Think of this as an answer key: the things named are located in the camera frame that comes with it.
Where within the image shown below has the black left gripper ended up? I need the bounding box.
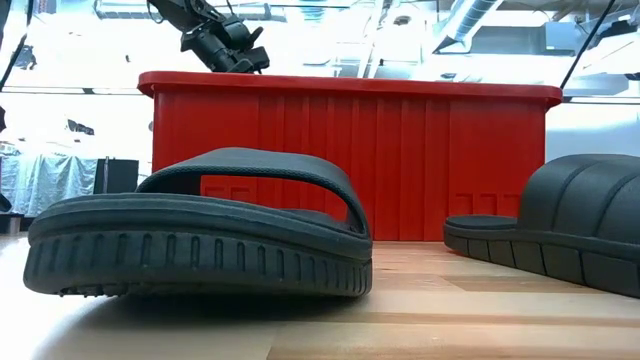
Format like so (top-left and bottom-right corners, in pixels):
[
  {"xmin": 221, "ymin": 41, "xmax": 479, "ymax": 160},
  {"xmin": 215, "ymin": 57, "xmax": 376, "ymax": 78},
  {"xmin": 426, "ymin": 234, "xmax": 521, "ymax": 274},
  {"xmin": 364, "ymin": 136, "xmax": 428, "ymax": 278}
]
[{"xmin": 179, "ymin": 13, "xmax": 271, "ymax": 75}]

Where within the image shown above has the black slide sandal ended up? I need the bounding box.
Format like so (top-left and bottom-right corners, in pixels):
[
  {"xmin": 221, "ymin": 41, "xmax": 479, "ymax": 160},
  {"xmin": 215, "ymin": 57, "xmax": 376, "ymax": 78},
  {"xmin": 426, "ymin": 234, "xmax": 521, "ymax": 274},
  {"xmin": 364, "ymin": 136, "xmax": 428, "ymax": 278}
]
[
  {"xmin": 443, "ymin": 153, "xmax": 640, "ymax": 300},
  {"xmin": 23, "ymin": 146, "xmax": 374, "ymax": 299}
]

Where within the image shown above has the red plastic bin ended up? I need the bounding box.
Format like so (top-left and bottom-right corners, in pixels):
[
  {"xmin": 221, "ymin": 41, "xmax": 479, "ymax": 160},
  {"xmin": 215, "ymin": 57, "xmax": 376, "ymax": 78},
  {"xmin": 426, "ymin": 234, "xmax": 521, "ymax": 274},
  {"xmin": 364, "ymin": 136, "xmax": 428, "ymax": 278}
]
[{"xmin": 137, "ymin": 70, "xmax": 564, "ymax": 243}]

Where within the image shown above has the black box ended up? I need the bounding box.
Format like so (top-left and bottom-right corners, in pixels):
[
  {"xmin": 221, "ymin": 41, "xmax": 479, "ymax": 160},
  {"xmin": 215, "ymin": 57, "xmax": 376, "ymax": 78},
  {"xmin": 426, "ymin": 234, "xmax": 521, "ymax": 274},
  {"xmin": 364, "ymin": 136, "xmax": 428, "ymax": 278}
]
[{"xmin": 93, "ymin": 158, "xmax": 140, "ymax": 195}]

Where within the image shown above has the black diagonal rig strut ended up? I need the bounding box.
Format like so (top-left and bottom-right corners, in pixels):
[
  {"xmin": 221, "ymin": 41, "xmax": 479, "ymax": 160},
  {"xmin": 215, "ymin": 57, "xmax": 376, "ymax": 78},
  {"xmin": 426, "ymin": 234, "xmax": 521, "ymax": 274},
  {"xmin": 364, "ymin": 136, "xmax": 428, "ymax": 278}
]
[
  {"xmin": 0, "ymin": 0, "xmax": 35, "ymax": 94},
  {"xmin": 559, "ymin": 0, "xmax": 617, "ymax": 91}
]

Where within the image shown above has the pale cloth cover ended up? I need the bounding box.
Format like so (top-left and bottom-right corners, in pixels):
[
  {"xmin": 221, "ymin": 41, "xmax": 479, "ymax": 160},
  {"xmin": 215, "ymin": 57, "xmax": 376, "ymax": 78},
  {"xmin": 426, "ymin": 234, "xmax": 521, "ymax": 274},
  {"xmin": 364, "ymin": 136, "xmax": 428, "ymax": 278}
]
[{"xmin": 0, "ymin": 152, "xmax": 100, "ymax": 217}]

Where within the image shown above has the silver ventilation duct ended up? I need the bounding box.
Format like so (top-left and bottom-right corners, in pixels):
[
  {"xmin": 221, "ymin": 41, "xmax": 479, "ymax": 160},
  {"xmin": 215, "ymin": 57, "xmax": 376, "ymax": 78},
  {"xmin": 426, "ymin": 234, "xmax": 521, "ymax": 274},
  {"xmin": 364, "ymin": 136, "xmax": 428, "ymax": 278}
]
[{"xmin": 433, "ymin": 0, "xmax": 501, "ymax": 55}]

